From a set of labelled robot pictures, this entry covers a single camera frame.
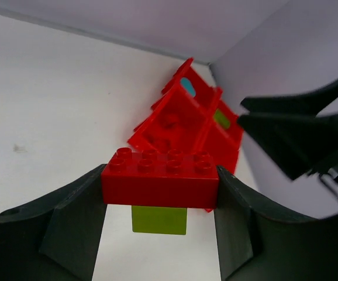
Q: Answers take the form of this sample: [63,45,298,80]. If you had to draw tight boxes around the red lego brick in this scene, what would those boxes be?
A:
[101,147,219,209]

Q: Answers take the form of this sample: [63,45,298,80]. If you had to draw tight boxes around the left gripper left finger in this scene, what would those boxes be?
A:
[0,165,106,280]

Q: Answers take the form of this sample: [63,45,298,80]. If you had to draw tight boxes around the large blue lego brick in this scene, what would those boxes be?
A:
[180,77,196,97]

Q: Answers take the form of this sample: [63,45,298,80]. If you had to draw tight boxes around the red divided container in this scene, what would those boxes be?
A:
[127,57,245,213]

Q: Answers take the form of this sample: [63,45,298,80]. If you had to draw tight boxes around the green lego brick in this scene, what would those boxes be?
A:
[213,109,230,130]
[132,206,187,235]

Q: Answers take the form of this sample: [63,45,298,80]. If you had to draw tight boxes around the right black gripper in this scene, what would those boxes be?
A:
[237,78,338,184]

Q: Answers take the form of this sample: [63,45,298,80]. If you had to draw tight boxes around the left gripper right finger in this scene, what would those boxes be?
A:
[214,166,338,280]

